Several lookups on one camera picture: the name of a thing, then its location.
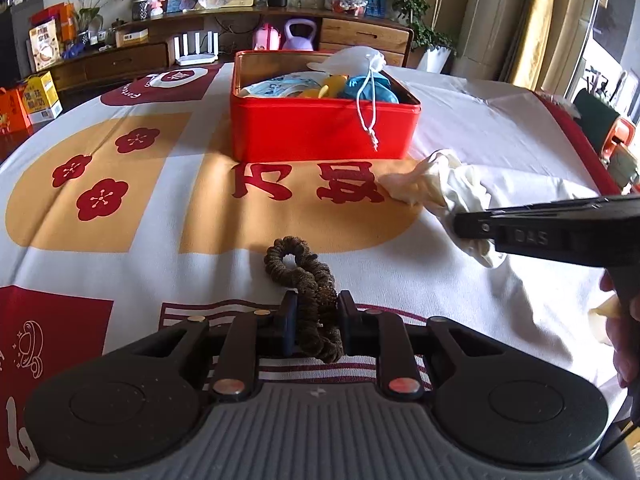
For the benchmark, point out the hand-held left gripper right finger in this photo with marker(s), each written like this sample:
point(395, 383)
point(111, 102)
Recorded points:
point(347, 322)

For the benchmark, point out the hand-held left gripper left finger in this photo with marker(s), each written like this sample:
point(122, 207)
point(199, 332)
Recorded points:
point(289, 322)

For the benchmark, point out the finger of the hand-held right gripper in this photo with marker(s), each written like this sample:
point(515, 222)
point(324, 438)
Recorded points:
point(472, 225)

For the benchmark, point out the brown hair scrunchie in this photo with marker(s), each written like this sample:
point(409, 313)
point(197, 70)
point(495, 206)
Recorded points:
point(307, 285)

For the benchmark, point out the cream cloth glove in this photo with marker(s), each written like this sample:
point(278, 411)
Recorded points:
point(440, 185)

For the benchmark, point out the cream latex glove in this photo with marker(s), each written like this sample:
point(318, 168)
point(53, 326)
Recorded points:
point(605, 317)

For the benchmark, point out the blue rubber glove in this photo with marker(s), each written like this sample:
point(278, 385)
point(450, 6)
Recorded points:
point(380, 89)

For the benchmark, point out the red tin box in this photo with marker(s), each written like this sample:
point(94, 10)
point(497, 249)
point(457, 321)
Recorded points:
point(310, 127)

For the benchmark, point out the yellow rubber glove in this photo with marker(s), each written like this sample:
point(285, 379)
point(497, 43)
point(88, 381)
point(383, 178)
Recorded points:
point(332, 86)

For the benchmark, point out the clear face mask packet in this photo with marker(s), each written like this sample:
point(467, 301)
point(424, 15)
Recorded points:
point(272, 87)

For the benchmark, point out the person's right hand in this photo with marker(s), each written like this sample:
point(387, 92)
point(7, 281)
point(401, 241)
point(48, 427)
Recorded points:
point(631, 340)

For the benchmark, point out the green orange desk organizer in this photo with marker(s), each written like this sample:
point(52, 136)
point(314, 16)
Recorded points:
point(597, 120)

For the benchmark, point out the printed white red tablecloth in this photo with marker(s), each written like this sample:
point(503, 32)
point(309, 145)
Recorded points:
point(150, 240)

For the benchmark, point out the white planter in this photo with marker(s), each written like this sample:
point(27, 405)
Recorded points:
point(434, 60)

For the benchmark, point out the white standing air conditioner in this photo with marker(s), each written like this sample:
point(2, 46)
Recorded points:
point(482, 20)

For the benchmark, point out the yellow curtain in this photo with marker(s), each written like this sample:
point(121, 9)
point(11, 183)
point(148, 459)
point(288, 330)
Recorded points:
point(537, 20)

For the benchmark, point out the tall potted tree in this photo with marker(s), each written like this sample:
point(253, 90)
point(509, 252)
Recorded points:
point(415, 5)

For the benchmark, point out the purple kettlebell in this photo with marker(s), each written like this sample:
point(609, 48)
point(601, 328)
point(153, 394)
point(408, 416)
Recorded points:
point(299, 37)

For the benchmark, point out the pink toy case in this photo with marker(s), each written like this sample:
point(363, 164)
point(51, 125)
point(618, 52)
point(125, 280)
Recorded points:
point(266, 39)

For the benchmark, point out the white router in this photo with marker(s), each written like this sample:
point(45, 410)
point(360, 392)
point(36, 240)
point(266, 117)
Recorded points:
point(197, 55)

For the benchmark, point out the wooden television cabinet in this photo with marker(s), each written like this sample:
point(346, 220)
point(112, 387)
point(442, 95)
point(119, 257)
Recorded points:
point(125, 62)

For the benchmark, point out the small cream box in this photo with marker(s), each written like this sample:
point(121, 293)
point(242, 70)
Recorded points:
point(131, 37)

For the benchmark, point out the yellow carton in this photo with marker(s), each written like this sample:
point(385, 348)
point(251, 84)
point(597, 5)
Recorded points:
point(42, 100)

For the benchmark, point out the orange carton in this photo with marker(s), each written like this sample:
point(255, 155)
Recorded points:
point(12, 112)

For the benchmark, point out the cream snack box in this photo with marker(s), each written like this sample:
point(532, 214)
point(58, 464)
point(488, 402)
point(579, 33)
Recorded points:
point(45, 47)

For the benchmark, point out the small potted plant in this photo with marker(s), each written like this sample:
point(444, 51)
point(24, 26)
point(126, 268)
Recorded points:
point(85, 15)

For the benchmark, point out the red orange gift box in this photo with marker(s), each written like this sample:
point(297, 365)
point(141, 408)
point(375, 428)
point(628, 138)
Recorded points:
point(62, 20)

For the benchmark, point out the black cabinet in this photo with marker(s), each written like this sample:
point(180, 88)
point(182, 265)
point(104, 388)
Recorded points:
point(10, 50)

